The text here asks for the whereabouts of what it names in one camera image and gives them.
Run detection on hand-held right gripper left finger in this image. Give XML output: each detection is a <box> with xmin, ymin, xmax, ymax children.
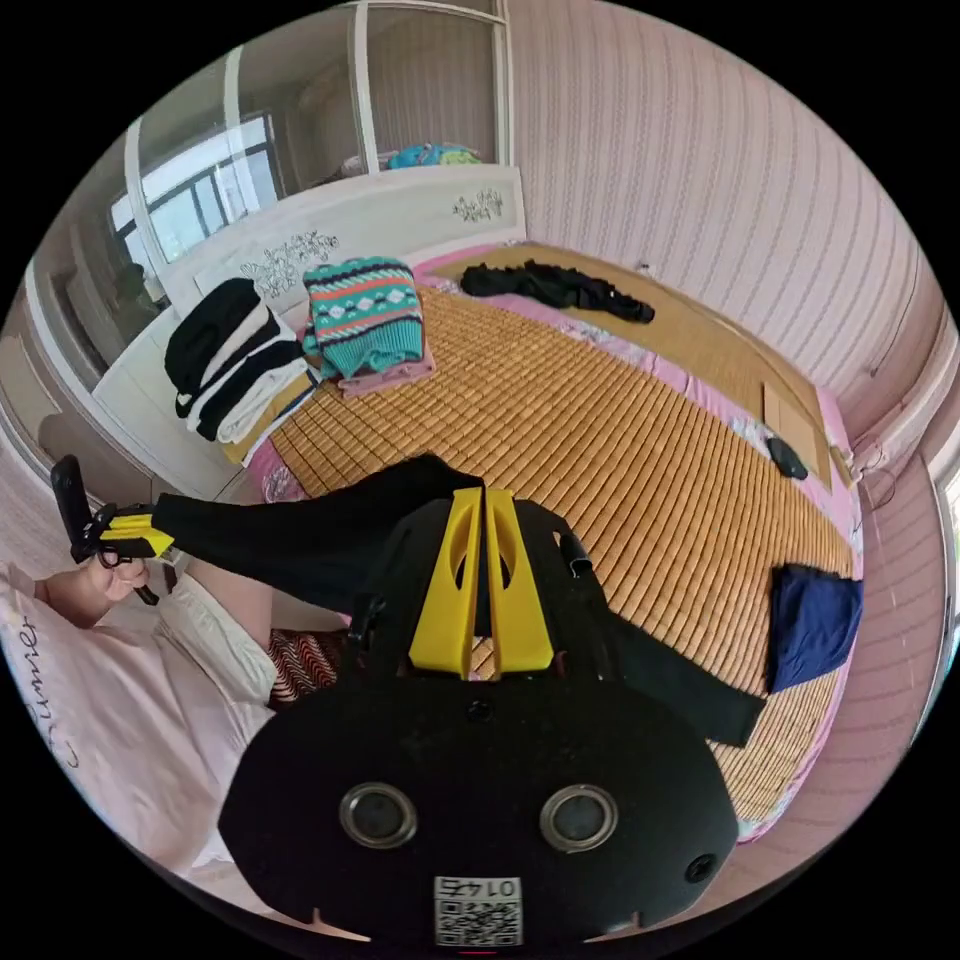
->
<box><xmin>408</xmin><ymin>487</ymin><xmax>486</xmax><ymax>678</ymax></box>

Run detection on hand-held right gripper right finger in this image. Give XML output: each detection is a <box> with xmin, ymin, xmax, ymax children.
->
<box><xmin>486</xmin><ymin>488</ymin><xmax>554</xmax><ymax>681</ymax></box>

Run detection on black long pants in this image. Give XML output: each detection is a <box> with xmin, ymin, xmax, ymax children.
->
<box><xmin>153</xmin><ymin>452</ymin><xmax>768</xmax><ymax>750</ymax></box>

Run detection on person's left forearm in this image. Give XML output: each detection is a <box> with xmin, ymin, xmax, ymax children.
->
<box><xmin>31</xmin><ymin>573</ymin><xmax>103</xmax><ymax>633</ymax></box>

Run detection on person's left hand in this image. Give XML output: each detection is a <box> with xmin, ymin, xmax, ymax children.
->
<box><xmin>80</xmin><ymin>558</ymin><xmax>153</xmax><ymax>610</ymax></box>

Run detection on white bedside cupboard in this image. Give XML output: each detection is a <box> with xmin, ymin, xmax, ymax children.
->
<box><xmin>91</xmin><ymin>299</ymin><xmax>253</xmax><ymax>502</ymax></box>

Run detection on red zigzag patterned cloth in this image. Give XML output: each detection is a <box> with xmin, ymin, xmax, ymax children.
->
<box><xmin>266</xmin><ymin>628</ymin><xmax>354</xmax><ymax>711</ymax></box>

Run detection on bed with woven mat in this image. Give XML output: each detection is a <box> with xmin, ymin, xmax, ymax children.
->
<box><xmin>161</xmin><ymin>164</ymin><xmax>865</xmax><ymax>847</ymax></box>

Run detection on person's body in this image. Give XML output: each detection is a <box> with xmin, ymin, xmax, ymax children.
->
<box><xmin>0</xmin><ymin>554</ymin><xmax>354</xmax><ymax>890</ymax></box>

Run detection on black and white pile of clothes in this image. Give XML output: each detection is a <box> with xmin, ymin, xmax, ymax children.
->
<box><xmin>163</xmin><ymin>277</ymin><xmax>322</xmax><ymax>451</ymax></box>

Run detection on folded dark blue garment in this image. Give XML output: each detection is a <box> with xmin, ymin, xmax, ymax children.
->
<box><xmin>764</xmin><ymin>563</ymin><xmax>866</xmax><ymax>696</ymax></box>

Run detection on pile of clothes with teal sweater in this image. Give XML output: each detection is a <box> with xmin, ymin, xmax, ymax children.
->
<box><xmin>299</xmin><ymin>254</ymin><xmax>439</xmax><ymax>400</ymax></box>

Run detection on small black pouch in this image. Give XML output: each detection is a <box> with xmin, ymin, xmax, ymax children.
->
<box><xmin>764</xmin><ymin>436</ymin><xmax>811</xmax><ymax>482</ymax></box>

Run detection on crumpled black garment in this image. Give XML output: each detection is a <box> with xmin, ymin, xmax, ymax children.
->
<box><xmin>458</xmin><ymin>258</ymin><xmax>656</xmax><ymax>326</ymax></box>

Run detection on flat brown cardboard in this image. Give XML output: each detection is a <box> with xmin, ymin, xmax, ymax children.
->
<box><xmin>761</xmin><ymin>380</ymin><xmax>835</xmax><ymax>490</ymax></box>

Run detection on window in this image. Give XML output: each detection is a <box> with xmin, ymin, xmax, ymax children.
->
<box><xmin>104</xmin><ymin>110</ymin><xmax>280</xmax><ymax>265</ymax></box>

